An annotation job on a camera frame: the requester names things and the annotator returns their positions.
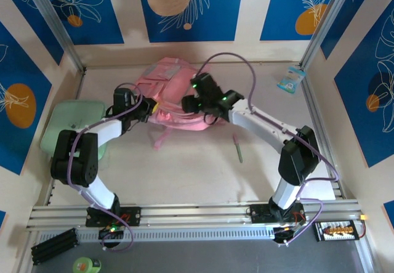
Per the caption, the pink backpack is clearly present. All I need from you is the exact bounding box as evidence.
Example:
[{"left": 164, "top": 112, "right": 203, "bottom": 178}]
[{"left": 134, "top": 56, "right": 227, "bottom": 150}]

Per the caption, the pink and green pen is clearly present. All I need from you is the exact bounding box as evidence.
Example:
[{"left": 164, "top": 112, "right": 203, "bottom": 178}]
[{"left": 232, "top": 133, "right": 244, "bottom": 164}]

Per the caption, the light blue tissue pack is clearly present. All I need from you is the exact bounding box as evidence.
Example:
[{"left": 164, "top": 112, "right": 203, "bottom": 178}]
[{"left": 276, "top": 66, "right": 307, "bottom": 94}]

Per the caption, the mint green zip pouch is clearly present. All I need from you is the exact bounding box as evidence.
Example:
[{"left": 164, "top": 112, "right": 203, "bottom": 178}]
[{"left": 39, "top": 100, "right": 107, "bottom": 160}]

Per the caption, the small black circuit board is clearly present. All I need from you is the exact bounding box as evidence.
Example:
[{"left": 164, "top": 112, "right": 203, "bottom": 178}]
[
  {"left": 273, "top": 225, "right": 306, "bottom": 243},
  {"left": 98, "top": 225, "right": 124, "bottom": 240}
]

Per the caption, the black ribbed metal block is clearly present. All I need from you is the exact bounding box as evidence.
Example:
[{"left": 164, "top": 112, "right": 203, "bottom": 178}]
[{"left": 30, "top": 227, "right": 78, "bottom": 266}]

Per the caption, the green tape roll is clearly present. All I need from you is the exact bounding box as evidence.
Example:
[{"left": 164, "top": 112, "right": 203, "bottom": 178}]
[{"left": 73, "top": 256, "right": 102, "bottom": 273}]

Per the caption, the black board with orange connectors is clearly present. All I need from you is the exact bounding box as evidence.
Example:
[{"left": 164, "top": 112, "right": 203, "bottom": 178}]
[{"left": 313, "top": 219, "right": 360, "bottom": 242}]

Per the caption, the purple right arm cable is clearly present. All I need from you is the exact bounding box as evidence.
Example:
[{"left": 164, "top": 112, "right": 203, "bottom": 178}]
[{"left": 196, "top": 52, "right": 341, "bottom": 249}]

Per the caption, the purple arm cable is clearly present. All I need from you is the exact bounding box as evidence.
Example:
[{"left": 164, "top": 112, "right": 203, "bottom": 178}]
[
  {"left": 68, "top": 83, "right": 145, "bottom": 253},
  {"left": 196, "top": 52, "right": 341, "bottom": 249}
]

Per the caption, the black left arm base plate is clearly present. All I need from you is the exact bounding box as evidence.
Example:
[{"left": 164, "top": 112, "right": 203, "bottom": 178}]
[{"left": 85, "top": 206, "right": 142, "bottom": 227}]

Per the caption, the long aluminium mounting rail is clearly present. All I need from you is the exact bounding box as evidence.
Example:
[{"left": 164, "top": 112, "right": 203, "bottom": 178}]
[{"left": 26, "top": 200, "right": 363, "bottom": 232}]

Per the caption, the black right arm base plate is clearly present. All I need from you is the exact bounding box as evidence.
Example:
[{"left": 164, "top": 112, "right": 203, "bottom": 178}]
[{"left": 247, "top": 203, "right": 305, "bottom": 224}]

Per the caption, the aluminium frame post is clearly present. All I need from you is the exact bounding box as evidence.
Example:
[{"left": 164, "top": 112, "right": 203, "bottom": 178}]
[
  {"left": 23, "top": 0, "right": 87, "bottom": 72},
  {"left": 300, "top": 0, "right": 355, "bottom": 70}
]

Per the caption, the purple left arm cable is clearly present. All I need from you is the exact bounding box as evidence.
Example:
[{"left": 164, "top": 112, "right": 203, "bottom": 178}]
[{"left": 68, "top": 83, "right": 145, "bottom": 253}]

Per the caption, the grey slotted cable duct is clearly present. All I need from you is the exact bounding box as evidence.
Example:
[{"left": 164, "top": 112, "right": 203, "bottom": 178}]
[{"left": 36, "top": 226, "right": 275, "bottom": 243}]

